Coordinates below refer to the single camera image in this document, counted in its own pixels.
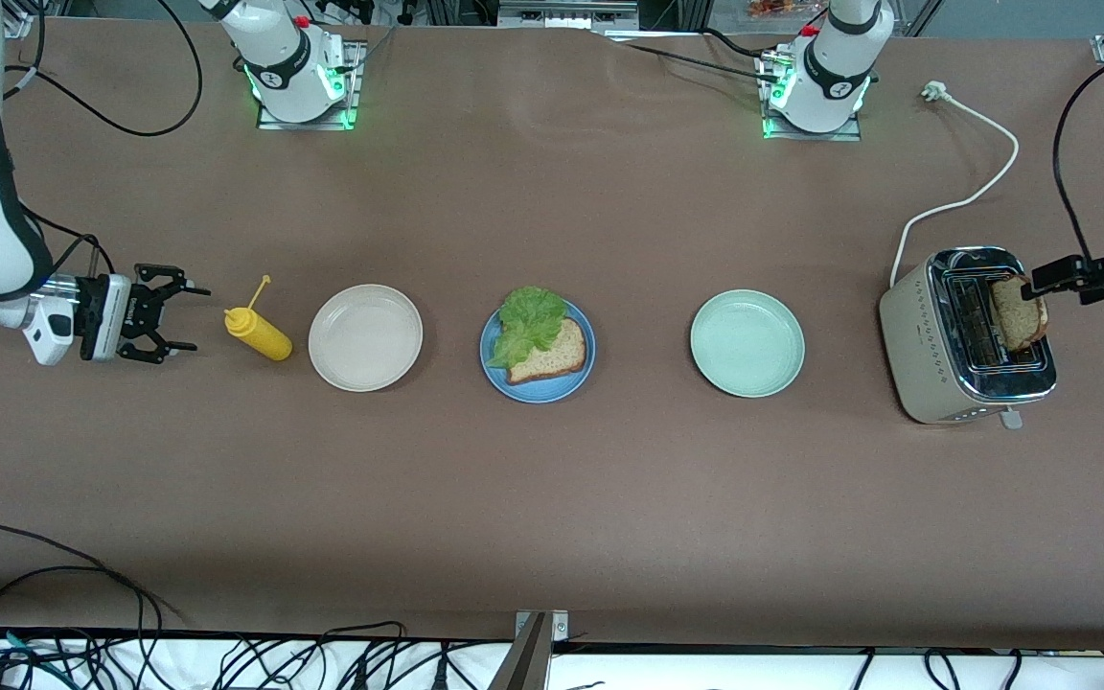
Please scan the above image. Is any yellow squeeze bottle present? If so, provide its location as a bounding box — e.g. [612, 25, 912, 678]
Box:
[223, 275, 294, 362]

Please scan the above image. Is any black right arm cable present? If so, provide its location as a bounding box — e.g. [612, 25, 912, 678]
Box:
[1, 0, 203, 279]

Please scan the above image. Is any pale green round plate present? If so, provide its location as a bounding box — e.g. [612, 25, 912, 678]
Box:
[690, 289, 806, 399]

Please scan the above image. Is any looped black cable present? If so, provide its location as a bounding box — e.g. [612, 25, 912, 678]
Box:
[0, 565, 165, 690]

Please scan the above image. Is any black base cable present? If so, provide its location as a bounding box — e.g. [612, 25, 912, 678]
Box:
[600, 29, 788, 85]

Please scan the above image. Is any metal table edge bracket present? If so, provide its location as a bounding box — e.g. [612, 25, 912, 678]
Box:
[515, 610, 569, 641]

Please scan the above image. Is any blue round plate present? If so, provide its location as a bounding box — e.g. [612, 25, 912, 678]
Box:
[479, 293, 597, 404]

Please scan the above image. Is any grey aluminium bar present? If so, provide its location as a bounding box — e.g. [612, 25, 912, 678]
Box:
[488, 613, 553, 690]

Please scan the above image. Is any grey metal device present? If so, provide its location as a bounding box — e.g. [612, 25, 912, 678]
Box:
[497, 0, 640, 30]

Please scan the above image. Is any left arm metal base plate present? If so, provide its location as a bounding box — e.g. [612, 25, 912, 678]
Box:
[761, 53, 863, 143]

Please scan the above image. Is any white toaster power cord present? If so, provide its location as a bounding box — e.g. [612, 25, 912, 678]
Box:
[889, 80, 1021, 288]

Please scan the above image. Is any brown bread slice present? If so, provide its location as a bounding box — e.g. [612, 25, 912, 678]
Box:
[989, 275, 1049, 353]
[504, 318, 588, 386]

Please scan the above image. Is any beige chrome toaster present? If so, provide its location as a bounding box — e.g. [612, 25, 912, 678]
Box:
[878, 246, 1059, 429]

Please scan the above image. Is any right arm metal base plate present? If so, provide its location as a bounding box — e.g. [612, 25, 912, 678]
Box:
[255, 40, 362, 131]

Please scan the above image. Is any green lettuce leaf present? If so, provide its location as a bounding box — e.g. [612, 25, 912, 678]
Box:
[487, 286, 569, 370]

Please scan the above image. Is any beige round plate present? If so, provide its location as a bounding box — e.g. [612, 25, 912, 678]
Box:
[308, 284, 425, 393]

